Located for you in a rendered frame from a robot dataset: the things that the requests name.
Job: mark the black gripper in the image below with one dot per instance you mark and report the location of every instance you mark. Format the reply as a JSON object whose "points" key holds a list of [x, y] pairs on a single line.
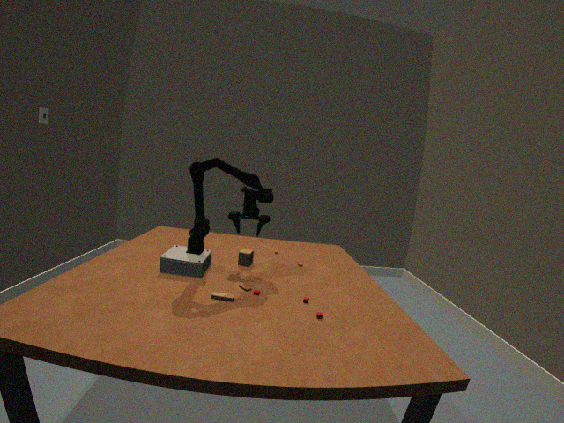
{"points": [[249, 210]]}

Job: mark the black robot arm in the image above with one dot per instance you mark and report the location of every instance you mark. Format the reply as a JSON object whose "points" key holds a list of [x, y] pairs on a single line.
{"points": [[201, 224]]}

